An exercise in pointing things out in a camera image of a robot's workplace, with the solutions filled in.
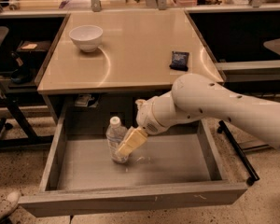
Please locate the dark blue snack packet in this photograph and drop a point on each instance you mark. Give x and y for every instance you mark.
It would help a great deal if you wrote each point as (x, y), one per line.
(179, 61)

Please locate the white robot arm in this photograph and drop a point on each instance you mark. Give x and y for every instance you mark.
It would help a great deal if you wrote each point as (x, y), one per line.
(193, 97)

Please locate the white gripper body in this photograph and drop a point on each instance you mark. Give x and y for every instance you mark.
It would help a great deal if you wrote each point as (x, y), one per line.
(146, 117)

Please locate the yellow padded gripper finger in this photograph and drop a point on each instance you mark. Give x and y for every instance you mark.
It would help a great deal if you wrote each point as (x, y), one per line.
(134, 138)

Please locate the white ceramic bowl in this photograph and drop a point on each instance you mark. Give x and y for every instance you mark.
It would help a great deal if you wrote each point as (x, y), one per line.
(87, 37)

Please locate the open grey drawer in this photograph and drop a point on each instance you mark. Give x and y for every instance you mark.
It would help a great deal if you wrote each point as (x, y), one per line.
(180, 168)

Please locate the black wheeled stand base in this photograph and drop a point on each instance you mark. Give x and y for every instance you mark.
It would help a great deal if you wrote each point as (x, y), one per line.
(253, 176)

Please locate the beige top counter cabinet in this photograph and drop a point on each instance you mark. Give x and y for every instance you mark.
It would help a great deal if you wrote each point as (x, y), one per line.
(135, 54)

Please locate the clear plastic water bottle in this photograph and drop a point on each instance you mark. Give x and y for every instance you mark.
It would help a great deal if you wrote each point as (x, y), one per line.
(115, 134)

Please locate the white shoe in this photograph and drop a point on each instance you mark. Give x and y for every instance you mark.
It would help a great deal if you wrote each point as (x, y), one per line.
(9, 204)

